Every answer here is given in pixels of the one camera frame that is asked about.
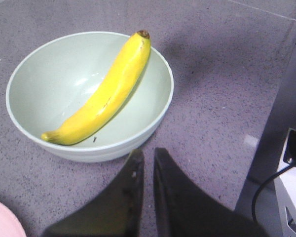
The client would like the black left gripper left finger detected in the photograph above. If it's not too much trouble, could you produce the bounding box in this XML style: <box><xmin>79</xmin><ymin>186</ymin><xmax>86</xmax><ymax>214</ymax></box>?
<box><xmin>42</xmin><ymin>149</ymin><xmax>144</xmax><ymax>237</ymax></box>

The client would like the white metal stand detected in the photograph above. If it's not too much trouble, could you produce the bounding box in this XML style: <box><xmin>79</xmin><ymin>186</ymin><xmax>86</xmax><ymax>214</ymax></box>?
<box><xmin>273</xmin><ymin>127</ymin><xmax>296</xmax><ymax>237</ymax></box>

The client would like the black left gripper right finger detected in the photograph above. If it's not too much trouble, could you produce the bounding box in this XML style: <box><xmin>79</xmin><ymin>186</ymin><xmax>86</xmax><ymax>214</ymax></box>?
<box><xmin>153</xmin><ymin>148</ymin><xmax>267</xmax><ymax>237</ymax></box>

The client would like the black cable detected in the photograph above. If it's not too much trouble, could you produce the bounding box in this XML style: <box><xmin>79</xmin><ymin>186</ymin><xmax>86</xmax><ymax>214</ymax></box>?
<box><xmin>251</xmin><ymin>160</ymin><xmax>296</xmax><ymax>222</ymax></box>

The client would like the pink plate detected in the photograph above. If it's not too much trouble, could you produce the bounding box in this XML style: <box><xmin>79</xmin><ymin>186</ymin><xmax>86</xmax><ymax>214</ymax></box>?
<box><xmin>0</xmin><ymin>202</ymin><xmax>26</xmax><ymax>237</ymax></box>

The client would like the green ribbed bowl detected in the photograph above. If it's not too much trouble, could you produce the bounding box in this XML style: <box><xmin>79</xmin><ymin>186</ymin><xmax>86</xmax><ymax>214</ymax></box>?
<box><xmin>6</xmin><ymin>32</ymin><xmax>174</xmax><ymax>162</ymax></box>

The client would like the yellow banana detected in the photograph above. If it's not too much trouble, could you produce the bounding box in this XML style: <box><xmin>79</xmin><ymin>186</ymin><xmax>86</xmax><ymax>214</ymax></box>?
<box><xmin>41</xmin><ymin>30</ymin><xmax>151</xmax><ymax>145</ymax></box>

